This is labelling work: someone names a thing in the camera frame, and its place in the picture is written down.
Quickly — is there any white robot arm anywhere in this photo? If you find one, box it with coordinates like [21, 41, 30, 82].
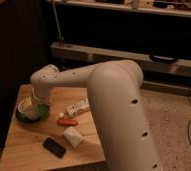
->
[30, 60, 163, 171]

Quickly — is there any green ceramic bowl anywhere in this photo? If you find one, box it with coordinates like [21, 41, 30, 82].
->
[16, 104, 49, 123]

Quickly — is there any orange carrot toy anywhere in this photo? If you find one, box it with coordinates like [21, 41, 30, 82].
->
[57, 119, 78, 126]

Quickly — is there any white rectangular box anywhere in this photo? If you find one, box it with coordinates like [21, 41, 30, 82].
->
[63, 126, 84, 148]

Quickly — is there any wooden table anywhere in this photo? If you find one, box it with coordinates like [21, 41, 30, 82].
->
[0, 88, 107, 171]

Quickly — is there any black object on bench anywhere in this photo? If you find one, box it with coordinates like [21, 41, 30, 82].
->
[149, 55, 178, 64]

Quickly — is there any black smartphone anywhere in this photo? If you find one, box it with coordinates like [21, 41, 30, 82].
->
[43, 138, 66, 158]

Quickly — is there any metal stand pole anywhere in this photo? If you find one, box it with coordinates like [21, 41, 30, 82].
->
[52, 0, 65, 44]

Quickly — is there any low wooden shelf bench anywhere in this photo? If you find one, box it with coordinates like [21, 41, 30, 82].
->
[50, 42, 191, 79]

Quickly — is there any upper wall shelf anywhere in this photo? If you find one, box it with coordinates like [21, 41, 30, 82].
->
[45, 0, 191, 20]

